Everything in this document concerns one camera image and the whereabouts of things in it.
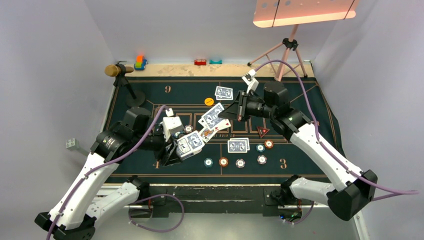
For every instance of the yellow dealer button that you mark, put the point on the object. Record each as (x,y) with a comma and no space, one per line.
(209,101)

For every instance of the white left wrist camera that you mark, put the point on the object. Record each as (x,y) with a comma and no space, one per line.
(171,124)

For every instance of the blue green chip stack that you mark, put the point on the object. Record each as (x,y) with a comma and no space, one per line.
(208,162)

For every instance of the brown white chip stack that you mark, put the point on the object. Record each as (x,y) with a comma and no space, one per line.
(240,163)

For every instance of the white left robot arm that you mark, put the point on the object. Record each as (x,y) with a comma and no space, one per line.
(77,216)

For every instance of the red toy block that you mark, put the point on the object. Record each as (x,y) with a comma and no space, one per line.
(200,62)

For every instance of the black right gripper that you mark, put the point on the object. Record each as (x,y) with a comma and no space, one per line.
(238,109)

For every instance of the dealt card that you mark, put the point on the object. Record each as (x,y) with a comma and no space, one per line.
(218,98)
(237,146)

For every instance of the brown white chips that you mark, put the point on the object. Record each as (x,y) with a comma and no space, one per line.
(188,128)

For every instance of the playing card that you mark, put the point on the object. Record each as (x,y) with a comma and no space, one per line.
(211,117)

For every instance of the teal toy block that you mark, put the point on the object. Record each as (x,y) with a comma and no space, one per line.
(215,61)

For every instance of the face up hearts card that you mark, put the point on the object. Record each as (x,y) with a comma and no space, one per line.
(223,124)

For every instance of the face up court card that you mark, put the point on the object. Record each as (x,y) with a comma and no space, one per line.
(206,134)

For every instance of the orange chip stack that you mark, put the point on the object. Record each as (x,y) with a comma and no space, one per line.
(223,162)

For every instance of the gold microphone on stand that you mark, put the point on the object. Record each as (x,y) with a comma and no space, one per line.
(134,98)

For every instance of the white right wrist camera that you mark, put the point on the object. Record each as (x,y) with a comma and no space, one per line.
(250,80)

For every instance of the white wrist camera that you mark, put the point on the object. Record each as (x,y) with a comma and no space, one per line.
(171,124)
(250,80)

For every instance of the blue playing card deck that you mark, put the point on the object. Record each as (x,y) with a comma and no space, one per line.
(189,145)

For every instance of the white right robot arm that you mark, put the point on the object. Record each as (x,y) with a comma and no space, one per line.
(349,188)

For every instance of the red triangle marker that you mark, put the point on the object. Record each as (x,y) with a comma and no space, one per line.
(262,131)

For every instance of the pink music stand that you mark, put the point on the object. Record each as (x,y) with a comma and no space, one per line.
(279,13)

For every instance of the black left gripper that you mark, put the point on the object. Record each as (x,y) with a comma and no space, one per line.
(169,156)

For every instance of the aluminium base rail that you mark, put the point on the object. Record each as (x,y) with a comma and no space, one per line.
(269,195)

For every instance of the orange blue toy car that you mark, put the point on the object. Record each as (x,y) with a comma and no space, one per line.
(140,63)

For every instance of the dark green poker mat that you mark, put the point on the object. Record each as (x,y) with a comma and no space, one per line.
(186,95)

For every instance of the grey lego brick handle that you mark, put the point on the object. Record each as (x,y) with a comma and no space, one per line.
(73,145)

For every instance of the face up spades card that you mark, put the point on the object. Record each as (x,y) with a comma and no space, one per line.
(200,121)

